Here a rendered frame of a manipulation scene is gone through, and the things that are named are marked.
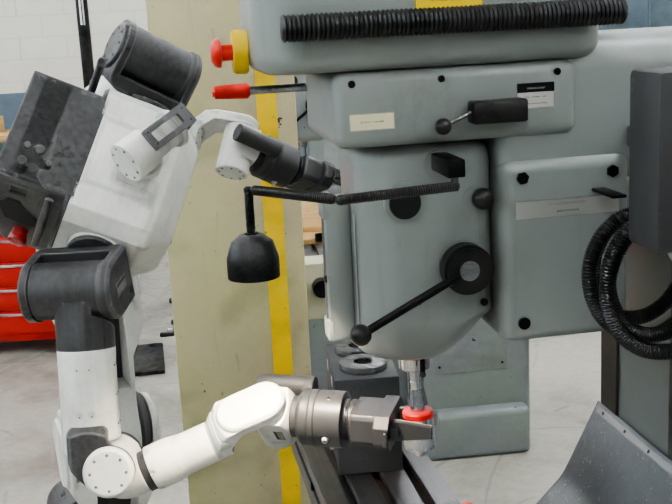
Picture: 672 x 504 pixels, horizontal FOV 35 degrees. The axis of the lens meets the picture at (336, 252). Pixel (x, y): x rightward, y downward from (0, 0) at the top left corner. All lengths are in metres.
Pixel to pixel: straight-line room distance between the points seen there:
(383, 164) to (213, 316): 1.95
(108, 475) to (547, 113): 0.83
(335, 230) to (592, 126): 0.38
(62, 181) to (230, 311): 1.67
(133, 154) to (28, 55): 8.91
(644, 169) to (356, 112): 0.37
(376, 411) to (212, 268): 1.73
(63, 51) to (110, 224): 8.82
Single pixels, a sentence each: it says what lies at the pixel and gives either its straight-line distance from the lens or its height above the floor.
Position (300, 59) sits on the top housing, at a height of 1.75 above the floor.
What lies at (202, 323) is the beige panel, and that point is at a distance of 3.33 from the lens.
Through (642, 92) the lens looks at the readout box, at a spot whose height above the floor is 1.70.
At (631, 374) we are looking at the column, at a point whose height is 1.21.
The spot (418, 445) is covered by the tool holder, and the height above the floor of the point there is 1.16.
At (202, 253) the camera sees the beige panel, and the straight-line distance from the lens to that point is 3.28.
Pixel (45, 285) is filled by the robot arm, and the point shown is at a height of 1.42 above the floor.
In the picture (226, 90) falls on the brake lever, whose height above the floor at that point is 1.70.
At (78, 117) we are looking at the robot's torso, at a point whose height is 1.66.
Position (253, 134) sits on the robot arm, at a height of 1.58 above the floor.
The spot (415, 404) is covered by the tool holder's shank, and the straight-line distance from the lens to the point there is 1.62.
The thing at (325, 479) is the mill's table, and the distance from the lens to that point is 2.01.
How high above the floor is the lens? 1.81
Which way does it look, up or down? 13 degrees down
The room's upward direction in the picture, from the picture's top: 3 degrees counter-clockwise
